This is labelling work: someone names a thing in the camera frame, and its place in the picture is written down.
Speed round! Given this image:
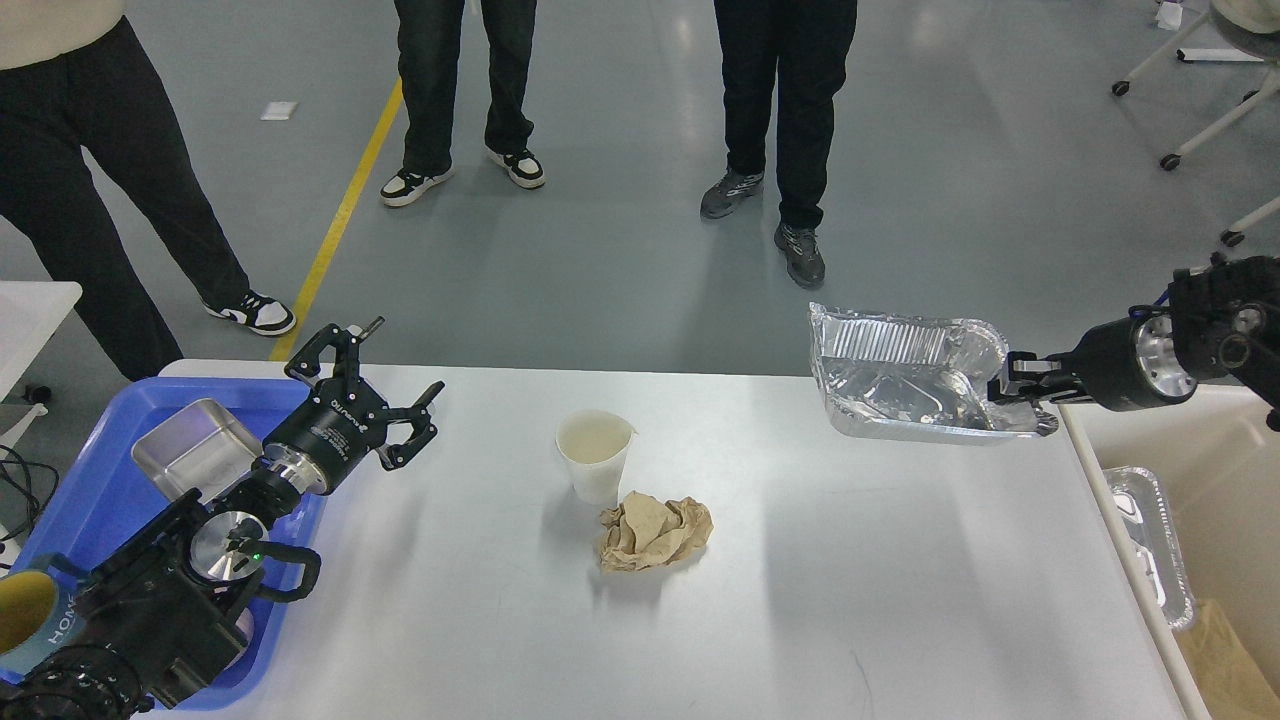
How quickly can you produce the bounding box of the white paper cup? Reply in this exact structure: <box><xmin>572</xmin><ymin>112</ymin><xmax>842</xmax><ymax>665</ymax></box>
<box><xmin>556</xmin><ymin>409</ymin><xmax>636</xmax><ymax>507</ymax></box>

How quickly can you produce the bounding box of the white side table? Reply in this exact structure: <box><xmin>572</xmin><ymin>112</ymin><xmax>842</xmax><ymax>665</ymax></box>
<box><xmin>1</xmin><ymin>281</ymin><xmax>82</xmax><ymax>398</ymax></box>

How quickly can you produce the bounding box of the small steel rectangular tray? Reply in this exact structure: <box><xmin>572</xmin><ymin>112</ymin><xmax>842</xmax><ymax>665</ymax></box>
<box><xmin>131</xmin><ymin>398</ymin><xmax>262</xmax><ymax>503</ymax></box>

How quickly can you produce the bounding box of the crumpled brown paper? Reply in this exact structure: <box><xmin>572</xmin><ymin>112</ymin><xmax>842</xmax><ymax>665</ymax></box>
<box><xmin>596</xmin><ymin>491</ymin><xmax>714</xmax><ymax>573</ymax></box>

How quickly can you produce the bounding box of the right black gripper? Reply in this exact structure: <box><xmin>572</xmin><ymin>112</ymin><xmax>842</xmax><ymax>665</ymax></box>
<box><xmin>987</xmin><ymin>314</ymin><xmax>1198</xmax><ymax>413</ymax></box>

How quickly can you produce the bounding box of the brown paper in bin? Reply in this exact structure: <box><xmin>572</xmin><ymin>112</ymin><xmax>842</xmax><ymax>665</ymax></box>
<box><xmin>1175</xmin><ymin>600</ymin><xmax>1279</xmax><ymax>719</ymax></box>

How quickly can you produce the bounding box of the white rolling chair base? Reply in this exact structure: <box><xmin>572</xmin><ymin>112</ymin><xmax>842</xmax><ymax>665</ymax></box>
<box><xmin>1110</xmin><ymin>0</ymin><xmax>1280</xmax><ymax>249</ymax></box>

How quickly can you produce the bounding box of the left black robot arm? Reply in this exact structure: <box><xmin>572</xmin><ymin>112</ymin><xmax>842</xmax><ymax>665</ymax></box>
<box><xmin>3</xmin><ymin>324</ymin><xmax>445</xmax><ymax>719</ymax></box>

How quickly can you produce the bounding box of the person with grey sneakers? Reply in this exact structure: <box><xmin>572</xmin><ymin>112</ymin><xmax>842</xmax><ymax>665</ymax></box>
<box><xmin>699</xmin><ymin>1</ymin><xmax>859</xmax><ymax>288</ymax></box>

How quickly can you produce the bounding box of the person in black trousers left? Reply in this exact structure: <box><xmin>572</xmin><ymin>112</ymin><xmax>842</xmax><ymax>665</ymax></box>
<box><xmin>1</xmin><ymin>1</ymin><xmax>296</xmax><ymax>380</ymax></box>

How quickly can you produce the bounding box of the person in dark jeans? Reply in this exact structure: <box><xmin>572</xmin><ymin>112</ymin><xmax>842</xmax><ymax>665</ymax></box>
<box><xmin>380</xmin><ymin>0</ymin><xmax>547</xmax><ymax>208</ymax></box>

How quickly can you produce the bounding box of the white paper on floor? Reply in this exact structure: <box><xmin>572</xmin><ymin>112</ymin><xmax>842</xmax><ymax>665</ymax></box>
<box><xmin>259</xmin><ymin>101</ymin><xmax>300</xmax><ymax>122</ymax></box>

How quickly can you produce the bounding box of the white plastic bin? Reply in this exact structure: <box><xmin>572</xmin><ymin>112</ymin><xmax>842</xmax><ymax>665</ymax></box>
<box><xmin>1060</xmin><ymin>386</ymin><xmax>1279</xmax><ymax>719</ymax></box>

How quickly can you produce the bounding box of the dark teal mug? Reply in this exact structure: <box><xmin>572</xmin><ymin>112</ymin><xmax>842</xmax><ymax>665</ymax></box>
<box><xmin>1</xmin><ymin>553</ymin><xmax>86</xmax><ymax>675</ymax></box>

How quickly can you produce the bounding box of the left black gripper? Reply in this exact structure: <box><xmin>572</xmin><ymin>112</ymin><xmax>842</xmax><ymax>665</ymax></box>
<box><xmin>260</xmin><ymin>316</ymin><xmax>447</xmax><ymax>497</ymax></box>

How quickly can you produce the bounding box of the aluminium foil tray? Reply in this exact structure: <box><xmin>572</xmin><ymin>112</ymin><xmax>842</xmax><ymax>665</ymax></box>
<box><xmin>808</xmin><ymin>302</ymin><xmax>1060</xmax><ymax>446</ymax></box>

